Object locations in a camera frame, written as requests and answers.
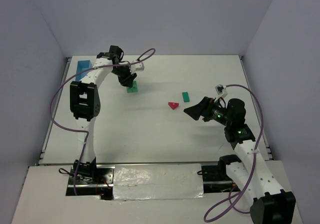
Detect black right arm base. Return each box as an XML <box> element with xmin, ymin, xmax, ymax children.
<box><xmin>197</xmin><ymin>164</ymin><xmax>233</xmax><ymax>184</ymax></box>

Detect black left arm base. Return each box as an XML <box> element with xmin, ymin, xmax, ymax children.
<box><xmin>58</xmin><ymin>159</ymin><xmax>116</xmax><ymax>187</ymax></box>

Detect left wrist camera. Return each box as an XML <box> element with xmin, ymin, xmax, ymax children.
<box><xmin>130</xmin><ymin>62</ymin><xmax>145</xmax><ymax>74</ymax></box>

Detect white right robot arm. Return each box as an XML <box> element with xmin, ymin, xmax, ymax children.
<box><xmin>184</xmin><ymin>97</ymin><xmax>296</xmax><ymax>224</ymax></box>

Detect green arched hospital block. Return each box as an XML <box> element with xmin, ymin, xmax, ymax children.
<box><xmin>131</xmin><ymin>81</ymin><xmax>137</xmax><ymax>89</ymax></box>

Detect green rectangular wooden block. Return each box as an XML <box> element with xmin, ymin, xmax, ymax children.
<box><xmin>182</xmin><ymin>92</ymin><xmax>190</xmax><ymax>103</ymax></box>

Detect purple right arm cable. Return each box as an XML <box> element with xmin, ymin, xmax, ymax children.
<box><xmin>203</xmin><ymin>84</ymin><xmax>265</xmax><ymax>222</ymax></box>

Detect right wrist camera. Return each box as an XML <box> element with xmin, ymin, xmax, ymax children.
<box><xmin>215</xmin><ymin>84</ymin><xmax>228</xmax><ymax>102</ymax></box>

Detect red triangular wooden block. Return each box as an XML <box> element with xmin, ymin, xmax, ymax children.
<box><xmin>168</xmin><ymin>102</ymin><xmax>179</xmax><ymax>110</ymax></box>

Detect blue plastic bin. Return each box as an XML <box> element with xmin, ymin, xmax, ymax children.
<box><xmin>75</xmin><ymin>60</ymin><xmax>92</xmax><ymax>81</ymax></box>

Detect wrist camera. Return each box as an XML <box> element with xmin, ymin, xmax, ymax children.
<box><xmin>130</xmin><ymin>62</ymin><xmax>145</xmax><ymax>74</ymax></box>
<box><xmin>215</xmin><ymin>84</ymin><xmax>228</xmax><ymax>102</ymax></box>

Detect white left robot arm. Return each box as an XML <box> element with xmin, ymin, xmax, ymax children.
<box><xmin>69</xmin><ymin>45</ymin><xmax>144</xmax><ymax>179</ymax></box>

